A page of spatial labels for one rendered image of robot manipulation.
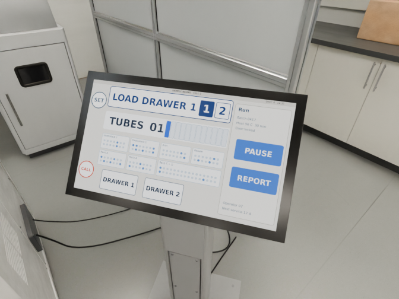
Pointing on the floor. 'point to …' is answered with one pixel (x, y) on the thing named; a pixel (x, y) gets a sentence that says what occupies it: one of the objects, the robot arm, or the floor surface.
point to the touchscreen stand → (190, 264)
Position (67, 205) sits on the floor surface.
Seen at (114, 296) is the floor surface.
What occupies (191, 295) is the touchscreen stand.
